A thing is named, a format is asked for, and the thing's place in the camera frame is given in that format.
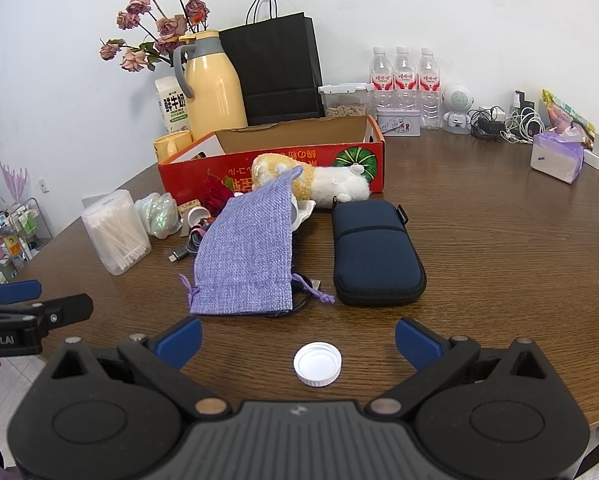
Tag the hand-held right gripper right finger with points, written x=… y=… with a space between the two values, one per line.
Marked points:
x=417 y=342

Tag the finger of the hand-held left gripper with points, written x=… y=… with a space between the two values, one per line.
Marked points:
x=64 y=307
x=14 y=291

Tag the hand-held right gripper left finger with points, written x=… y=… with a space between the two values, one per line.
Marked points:
x=182 y=341

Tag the clear cotton swab box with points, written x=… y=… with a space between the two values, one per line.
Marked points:
x=114 y=235

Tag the navy zip case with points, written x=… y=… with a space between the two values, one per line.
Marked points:
x=377 y=260

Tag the white bottle cap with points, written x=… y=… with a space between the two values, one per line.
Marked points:
x=318 y=365

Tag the white fluted cap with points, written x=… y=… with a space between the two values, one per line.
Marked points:
x=198 y=216

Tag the clear plastic bag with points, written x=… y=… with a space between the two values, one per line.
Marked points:
x=157 y=215

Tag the red toy item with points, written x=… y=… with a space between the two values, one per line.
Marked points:
x=214 y=195

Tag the white cloth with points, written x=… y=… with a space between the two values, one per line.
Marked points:
x=304 y=210

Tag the red cardboard box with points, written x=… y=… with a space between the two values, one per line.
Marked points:
x=219 y=167

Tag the yellow white plush toy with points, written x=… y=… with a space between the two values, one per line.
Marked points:
x=329 y=182

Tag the metal storage rack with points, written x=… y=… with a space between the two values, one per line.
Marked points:
x=14 y=245

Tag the pink feather decoration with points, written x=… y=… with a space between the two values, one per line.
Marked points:
x=13 y=180

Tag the yellow mug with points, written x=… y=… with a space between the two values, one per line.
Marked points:
x=172 y=146

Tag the pale tin box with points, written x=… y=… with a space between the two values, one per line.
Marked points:
x=399 y=122

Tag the white milk carton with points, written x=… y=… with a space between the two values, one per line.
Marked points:
x=172 y=105

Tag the purple tissue pack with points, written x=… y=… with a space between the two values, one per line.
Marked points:
x=554 y=157

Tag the clear food container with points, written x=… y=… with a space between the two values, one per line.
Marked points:
x=347 y=107

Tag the white robot speaker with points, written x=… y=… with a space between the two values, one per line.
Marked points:
x=458 y=100

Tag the yellow thermos jug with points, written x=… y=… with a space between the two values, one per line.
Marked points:
x=214 y=90

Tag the clear water bottle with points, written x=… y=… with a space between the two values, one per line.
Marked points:
x=382 y=77
x=404 y=77
x=428 y=85

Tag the colourful snack packet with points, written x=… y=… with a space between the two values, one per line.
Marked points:
x=564 y=112

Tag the black paper bag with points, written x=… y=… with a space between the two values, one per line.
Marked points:
x=274 y=70

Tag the dried rose bouquet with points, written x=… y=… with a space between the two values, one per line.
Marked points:
x=169 y=25

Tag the white wall switch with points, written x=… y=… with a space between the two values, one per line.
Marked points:
x=43 y=185

